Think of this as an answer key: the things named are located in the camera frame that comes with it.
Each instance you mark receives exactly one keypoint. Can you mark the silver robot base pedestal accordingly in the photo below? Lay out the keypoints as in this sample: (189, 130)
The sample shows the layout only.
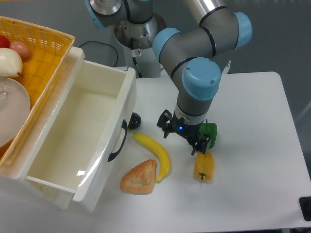
(137, 41)

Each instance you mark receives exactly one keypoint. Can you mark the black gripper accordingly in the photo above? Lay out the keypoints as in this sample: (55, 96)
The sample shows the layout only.
(171, 124)

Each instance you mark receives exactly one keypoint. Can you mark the white round plate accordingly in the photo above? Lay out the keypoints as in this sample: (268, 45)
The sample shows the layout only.
(14, 108)

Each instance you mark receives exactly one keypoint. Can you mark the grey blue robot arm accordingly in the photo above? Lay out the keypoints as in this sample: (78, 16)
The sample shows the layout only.
(187, 58)

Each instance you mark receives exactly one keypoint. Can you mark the brown turnover pastry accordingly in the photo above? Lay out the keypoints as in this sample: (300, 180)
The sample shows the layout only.
(141, 179)

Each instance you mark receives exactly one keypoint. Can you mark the green bell pepper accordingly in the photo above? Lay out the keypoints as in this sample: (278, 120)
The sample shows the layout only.
(209, 130)

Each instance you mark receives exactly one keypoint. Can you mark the black object at table edge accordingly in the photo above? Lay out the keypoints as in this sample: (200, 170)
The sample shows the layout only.
(305, 205)

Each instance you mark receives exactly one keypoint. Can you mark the red tomato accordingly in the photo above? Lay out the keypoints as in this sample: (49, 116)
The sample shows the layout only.
(4, 42)

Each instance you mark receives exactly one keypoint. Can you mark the yellow banana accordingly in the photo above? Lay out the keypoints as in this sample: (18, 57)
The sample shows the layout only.
(158, 150)

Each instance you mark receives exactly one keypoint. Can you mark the black drawer handle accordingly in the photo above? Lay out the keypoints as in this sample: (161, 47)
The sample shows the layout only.
(120, 142)

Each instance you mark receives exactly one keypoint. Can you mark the black round ball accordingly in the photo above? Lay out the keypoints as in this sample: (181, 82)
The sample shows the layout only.
(135, 121)

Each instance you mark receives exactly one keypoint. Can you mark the white plastic drawer box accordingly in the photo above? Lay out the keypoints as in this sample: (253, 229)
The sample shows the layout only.
(62, 159)

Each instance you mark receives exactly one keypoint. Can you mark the white pear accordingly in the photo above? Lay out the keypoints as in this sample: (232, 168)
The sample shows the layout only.
(11, 64)

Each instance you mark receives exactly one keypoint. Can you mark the yellow bell pepper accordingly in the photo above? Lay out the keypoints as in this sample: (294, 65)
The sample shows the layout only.
(204, 167)

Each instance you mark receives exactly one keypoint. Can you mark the yellow wicker basket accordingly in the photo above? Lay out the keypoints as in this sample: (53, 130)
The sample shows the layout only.
(49, 48)

